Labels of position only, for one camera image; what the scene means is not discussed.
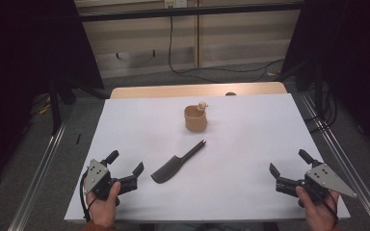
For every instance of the small black stick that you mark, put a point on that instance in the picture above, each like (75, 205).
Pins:
(78, 138)

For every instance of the tan cup with figurine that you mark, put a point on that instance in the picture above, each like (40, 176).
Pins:
(195, 122)

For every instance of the dark curtain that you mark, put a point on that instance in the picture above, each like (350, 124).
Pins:
(19, 64)
(359, 48)

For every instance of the white wall outlet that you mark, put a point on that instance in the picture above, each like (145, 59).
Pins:
(175, 3)

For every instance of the black horizontal bar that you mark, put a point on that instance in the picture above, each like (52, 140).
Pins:
(189, 12)

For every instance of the white table board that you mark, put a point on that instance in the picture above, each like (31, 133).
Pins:
(231, 179)

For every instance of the black spatula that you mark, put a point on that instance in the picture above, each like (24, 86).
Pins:
(170, 168)

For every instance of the wooden table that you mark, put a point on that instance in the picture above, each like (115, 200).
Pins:
(173, 90)

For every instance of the black metal stand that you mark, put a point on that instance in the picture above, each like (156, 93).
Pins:
(55, 109)

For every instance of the person's right hand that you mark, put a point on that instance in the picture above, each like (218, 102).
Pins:
(319, 215)

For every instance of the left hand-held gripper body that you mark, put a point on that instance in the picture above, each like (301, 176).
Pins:
(96, 174)

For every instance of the person's left hand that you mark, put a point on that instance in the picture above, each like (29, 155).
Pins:
(104, 211)

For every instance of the metal floor rail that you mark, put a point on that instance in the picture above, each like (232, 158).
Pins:
(350, 170)
(35, 183)

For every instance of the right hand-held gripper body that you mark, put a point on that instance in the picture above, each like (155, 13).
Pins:
(326, 178)

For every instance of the small dark round object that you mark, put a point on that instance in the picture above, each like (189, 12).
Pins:
(230, 94)

